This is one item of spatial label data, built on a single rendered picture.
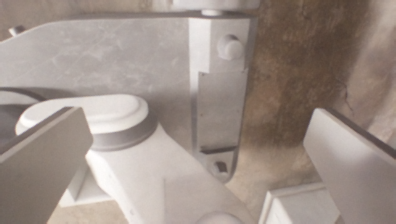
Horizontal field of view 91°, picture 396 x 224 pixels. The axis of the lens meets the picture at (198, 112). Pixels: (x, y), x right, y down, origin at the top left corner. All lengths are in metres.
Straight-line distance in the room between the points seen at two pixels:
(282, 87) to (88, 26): 0.65
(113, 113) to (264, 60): 0.53
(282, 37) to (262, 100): 0.23
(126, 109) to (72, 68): 0.19
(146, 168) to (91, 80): 0.26
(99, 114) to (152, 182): 0.15
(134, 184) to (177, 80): 0.27
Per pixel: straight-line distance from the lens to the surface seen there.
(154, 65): 0.46
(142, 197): 0.28
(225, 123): 0.54
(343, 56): 0.92
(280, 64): 0.77
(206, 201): 0.23
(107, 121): 0.35
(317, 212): 1.26
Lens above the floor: 0.61
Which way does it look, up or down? 57 degrees down
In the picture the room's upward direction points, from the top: 160 degrees clockwise
